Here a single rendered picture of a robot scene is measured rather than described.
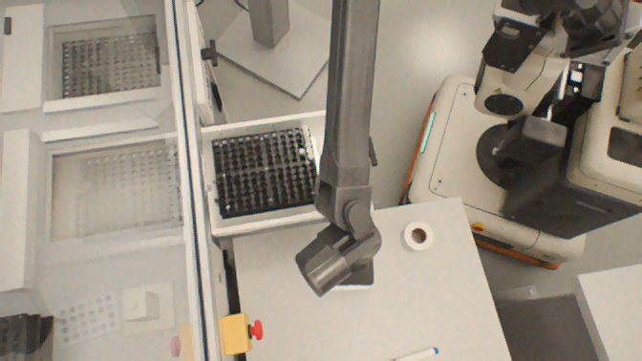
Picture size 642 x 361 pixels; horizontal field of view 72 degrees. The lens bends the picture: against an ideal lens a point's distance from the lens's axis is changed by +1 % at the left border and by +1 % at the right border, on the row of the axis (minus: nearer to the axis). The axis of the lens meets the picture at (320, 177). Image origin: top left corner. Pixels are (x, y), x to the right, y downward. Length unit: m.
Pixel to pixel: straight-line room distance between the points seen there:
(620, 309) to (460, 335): 0.39
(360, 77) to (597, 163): 0.84
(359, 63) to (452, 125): 1.25
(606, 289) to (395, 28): 1.58
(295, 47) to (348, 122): 1.63
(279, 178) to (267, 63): 1.22
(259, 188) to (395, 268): 0.38
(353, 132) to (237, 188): 0.46
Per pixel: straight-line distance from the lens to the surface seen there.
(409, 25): 2.40
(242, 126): 1.03
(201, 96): 1.04
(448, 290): 1.11
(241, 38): 2.25
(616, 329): 1.27
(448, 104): 1.85
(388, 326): 1.06
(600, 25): 0.92
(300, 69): 2.14
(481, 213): 1.71
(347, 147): 0.59
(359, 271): 0.75
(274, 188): 0.99
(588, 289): 1.25
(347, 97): 0.58
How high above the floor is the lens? 1.81
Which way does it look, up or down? 70 degrees down
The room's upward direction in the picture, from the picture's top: 6 degrees clockwise
